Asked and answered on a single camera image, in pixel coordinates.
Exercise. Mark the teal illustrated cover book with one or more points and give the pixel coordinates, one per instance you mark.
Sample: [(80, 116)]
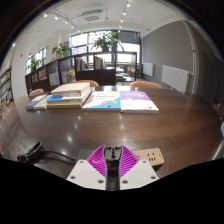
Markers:
[(100, 101)]

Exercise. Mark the black power strip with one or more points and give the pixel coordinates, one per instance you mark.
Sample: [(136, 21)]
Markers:
[(151, 156)]

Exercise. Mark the white wall pipe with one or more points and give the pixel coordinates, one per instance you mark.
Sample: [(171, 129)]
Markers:
[(192, 56)]

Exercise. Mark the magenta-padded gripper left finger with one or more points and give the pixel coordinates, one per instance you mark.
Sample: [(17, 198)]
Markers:
[(85, 175)]

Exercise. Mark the large end window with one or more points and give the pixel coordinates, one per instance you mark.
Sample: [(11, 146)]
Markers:
[(79, 40)]

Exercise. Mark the side window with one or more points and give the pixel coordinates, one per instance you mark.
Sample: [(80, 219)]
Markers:
[(39, 54)]

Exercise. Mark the dark grey door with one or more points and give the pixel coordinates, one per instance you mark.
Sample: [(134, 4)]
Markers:
[(208, 78)]

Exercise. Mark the ceiling spot lights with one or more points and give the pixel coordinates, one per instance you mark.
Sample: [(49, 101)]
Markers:
[(45, 15)]

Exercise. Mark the thin white book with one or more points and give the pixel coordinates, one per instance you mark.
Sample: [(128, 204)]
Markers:
[(42, 104)]

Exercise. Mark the large bushy potted plant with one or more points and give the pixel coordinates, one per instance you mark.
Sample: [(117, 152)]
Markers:
[(105, 40)]

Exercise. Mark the thick cream book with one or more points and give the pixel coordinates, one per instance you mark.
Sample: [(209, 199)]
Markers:
[(71, 87)]

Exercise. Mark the dark blue book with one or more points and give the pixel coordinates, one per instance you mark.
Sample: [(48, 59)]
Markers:
[(35, 101)]

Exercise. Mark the large white wall radiator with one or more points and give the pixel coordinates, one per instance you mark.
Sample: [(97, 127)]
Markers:
[(175, 78)]

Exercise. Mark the orange upholstered chair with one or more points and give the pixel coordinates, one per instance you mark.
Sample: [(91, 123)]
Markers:
[(87, 83), (21, 96), (146, 84), (36, 92)]

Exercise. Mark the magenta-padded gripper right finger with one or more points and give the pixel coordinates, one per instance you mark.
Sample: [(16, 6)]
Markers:
[(140, 173)]

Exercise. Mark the blue and white book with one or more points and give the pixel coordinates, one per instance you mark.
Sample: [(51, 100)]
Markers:
[(63, 100)]

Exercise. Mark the purple cover book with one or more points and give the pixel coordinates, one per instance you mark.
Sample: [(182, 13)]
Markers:
[(136, 101)]

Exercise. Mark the small potted plant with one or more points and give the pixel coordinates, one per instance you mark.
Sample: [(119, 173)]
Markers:
[(36, 62)]

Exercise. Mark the ceiling air conditioner unit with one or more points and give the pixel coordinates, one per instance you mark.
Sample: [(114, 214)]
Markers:
[(92, 16)]

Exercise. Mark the wall bookshelf unit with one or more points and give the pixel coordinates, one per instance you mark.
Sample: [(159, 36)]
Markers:
[(6, 91)]

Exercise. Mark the dark divider shelf unit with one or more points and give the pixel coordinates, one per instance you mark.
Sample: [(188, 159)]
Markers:
[(95, 76)]

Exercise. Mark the small white wall radiator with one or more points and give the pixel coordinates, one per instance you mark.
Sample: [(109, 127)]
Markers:
[(148, 69)]

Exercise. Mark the medium potted plant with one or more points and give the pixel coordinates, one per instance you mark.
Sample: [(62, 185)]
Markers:
[(61, 49)]

